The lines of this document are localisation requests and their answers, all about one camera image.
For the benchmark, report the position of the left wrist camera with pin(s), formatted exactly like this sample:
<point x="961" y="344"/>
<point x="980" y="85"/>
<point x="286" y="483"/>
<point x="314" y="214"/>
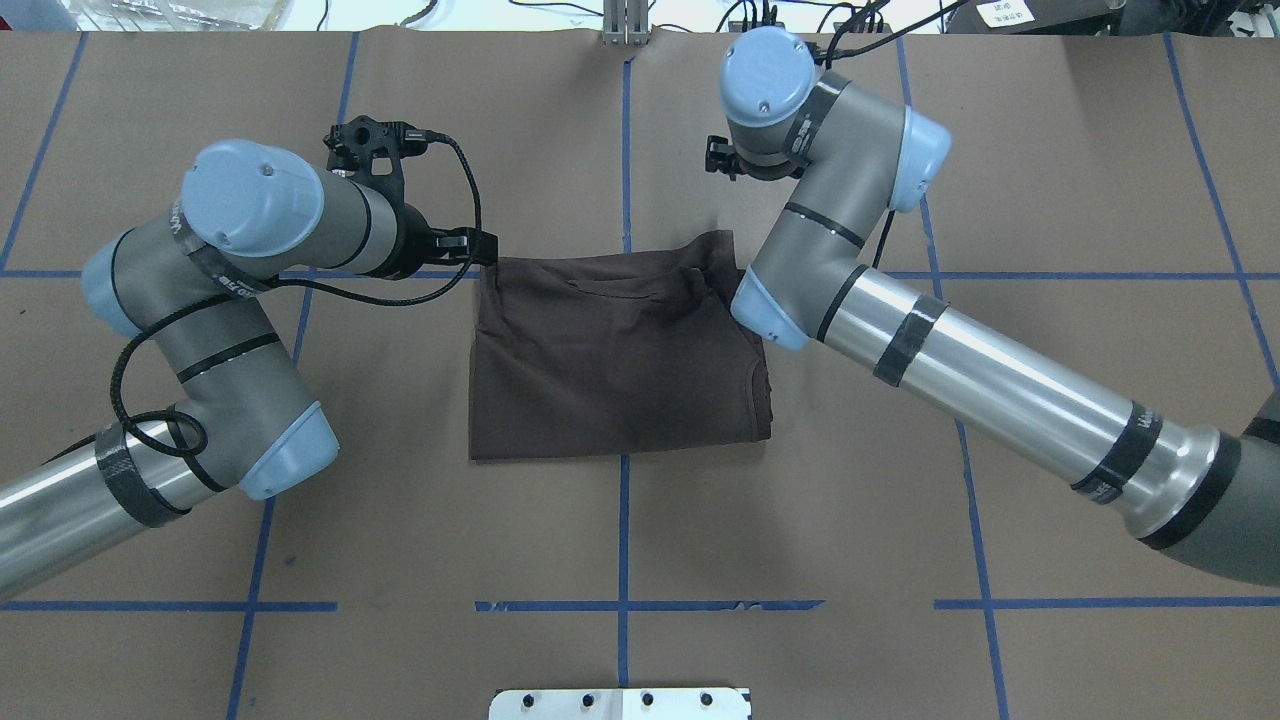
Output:
<point x="372" y="151"/>

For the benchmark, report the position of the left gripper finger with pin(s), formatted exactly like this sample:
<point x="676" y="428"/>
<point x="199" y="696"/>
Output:
<point x="463" y="245"/>

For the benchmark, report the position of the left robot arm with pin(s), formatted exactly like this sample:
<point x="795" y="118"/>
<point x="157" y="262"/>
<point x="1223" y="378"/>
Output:
<point x="204" y="395"/>

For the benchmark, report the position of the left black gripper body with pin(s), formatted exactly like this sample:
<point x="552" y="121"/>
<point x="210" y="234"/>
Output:
<point x="414" y="245"/>

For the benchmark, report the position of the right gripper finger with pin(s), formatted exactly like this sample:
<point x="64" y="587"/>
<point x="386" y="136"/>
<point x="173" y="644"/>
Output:
<point x="720" y="157"/>

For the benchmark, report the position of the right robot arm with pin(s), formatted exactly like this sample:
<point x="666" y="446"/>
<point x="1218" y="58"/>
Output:
<point x="1198" y="495"/>

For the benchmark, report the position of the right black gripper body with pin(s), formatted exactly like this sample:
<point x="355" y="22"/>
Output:
<point x="770" y="171"/>

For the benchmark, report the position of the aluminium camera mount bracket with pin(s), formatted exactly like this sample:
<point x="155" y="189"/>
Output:
<point x="626" y="23"/>

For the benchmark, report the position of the dark brown t-shirt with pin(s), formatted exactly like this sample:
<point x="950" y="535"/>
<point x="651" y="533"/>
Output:
<point x="617" y="354"/>

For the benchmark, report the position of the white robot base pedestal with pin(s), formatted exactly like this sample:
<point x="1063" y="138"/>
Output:
<point x="623" y="703"/>

